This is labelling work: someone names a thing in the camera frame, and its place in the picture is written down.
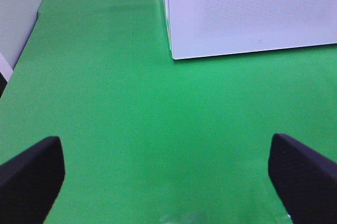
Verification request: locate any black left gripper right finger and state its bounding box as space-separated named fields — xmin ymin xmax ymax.
xmin=268 ymin=134 xmax=336 ymax=223

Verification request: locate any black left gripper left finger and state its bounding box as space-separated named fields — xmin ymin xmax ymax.
xmin=1 ymin=136 xmax=65 ymax=223

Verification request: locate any white microwave door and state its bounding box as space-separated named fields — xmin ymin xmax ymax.
xmin=164 ymin=0 xmax=337 ymax=60

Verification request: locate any white microwave oven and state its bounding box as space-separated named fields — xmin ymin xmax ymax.
xmin=161 ymin=0 xmax=337 ymax=60

